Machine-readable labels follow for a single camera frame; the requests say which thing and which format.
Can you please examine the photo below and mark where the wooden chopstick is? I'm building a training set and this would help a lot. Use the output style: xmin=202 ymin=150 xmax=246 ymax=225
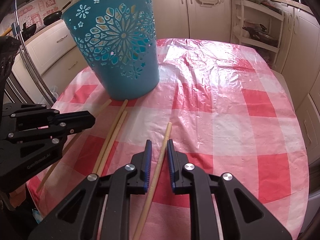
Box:
xmin=92 ymin=99 xmax=128 ymax=174
xmin=133 ymin=122 xmax=172 ymax=240
xmin=36 ymin=99 xmax=112 ymax=192
xmin=97 ymin=110 xmax=127 ymax=176

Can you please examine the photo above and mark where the teal perforated plastic basket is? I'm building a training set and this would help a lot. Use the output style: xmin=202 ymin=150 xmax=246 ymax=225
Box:
xmin=61 ymin=0 xmax=159 ymax=101

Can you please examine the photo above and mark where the black frying pan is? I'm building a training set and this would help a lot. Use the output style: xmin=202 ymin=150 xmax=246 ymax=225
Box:
xmin=43 ymin=0 xmax=72 ymax=26

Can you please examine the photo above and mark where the red white checkered tablecloth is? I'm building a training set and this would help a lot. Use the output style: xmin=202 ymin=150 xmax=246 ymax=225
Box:
xmin=27 ymin=39 xmax=309 ymax=239

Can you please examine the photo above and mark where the white shelf rack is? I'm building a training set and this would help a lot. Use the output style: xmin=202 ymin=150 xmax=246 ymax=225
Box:
xmin=231 ymin=0 xmax=285 ymax=67

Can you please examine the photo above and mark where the metal chair frame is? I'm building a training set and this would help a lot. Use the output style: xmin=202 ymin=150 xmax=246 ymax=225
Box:
xmin=11 ymin=0 xmax=57 ymax=106

